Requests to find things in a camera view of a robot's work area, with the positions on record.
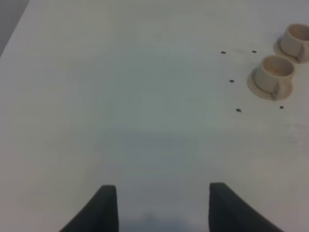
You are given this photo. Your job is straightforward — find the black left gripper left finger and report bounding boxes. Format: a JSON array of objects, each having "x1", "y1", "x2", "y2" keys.
[{"x1": 61, "y1": 185, "x2": 119, "y2": 232}]

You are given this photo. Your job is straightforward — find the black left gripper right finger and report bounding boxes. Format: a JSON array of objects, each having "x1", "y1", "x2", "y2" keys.
[{"x1": 209, "y1": 183, "x2": 282, "y2": 232}]

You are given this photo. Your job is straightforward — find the beige near cup saucer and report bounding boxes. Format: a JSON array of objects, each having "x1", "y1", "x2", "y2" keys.
[{"x1": 247, "y1": 68, "x2": 293, "y2": 101}]

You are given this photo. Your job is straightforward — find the beige cup saucer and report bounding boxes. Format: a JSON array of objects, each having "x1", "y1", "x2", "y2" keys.
[
  {"x1": 247, "y1": 68, "x2": 293, "y2": 101},
  {"x1": 273, "y1": 38, "x2": 309, "y2": 64}
]

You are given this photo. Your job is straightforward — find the beige near teacup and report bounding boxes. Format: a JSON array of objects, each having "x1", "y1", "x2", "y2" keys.
[{"x1": 254, "y1": 55, "x2": 295, "y2": 97}]

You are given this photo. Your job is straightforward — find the beige teacup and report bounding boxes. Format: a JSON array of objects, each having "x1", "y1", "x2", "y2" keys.
[
  {"x1": 279, "y1": 24, "x2": 309, "y2": 63},
  {"x1": 254, "y1": 55, "x2": 295, "y2": 97}
]

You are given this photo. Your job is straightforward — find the beige far cup saucer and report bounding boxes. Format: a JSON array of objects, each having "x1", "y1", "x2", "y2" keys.
[{"x1": 273, "y1": 38, "x2": 309, "y2": 64}]

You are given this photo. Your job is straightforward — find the beige far teacup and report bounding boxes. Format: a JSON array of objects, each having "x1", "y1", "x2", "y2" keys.
[{"x1": 279, "y1": 24, "x2": 309, "y2": 63}]

